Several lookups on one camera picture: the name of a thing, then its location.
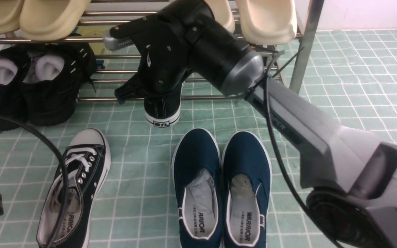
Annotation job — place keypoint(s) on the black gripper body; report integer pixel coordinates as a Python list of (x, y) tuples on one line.
[(164, 52)]

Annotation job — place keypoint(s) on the black canvas sneaker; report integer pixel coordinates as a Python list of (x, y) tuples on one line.
[(88, 161), (163, 112)]

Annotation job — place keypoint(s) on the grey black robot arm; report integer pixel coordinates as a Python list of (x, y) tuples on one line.
[(345, 179)]

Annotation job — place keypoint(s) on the cream slipper far right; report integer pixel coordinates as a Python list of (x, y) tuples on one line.
[(268, 22)]

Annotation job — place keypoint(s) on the black mesh sneaker right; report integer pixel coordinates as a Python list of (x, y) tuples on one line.
[(52, 85)]

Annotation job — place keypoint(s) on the black mesh sneaker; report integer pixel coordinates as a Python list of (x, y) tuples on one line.
[(52, 85), (14, 66)]

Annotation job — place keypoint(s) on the navy slip-on shoe left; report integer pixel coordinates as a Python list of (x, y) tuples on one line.
[(195, 169)]

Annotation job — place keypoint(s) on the navy slip-on shoe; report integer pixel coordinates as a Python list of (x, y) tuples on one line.
[(195, 169), (246, 174)]

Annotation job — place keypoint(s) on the navy slip-on shoe right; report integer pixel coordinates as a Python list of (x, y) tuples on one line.
[(246, 174)]

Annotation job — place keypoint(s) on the black mesh sneaker left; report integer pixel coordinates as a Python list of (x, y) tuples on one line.
[(14, 66)]

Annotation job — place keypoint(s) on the green checked floor mat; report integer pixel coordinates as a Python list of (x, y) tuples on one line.
[(352, 75)]

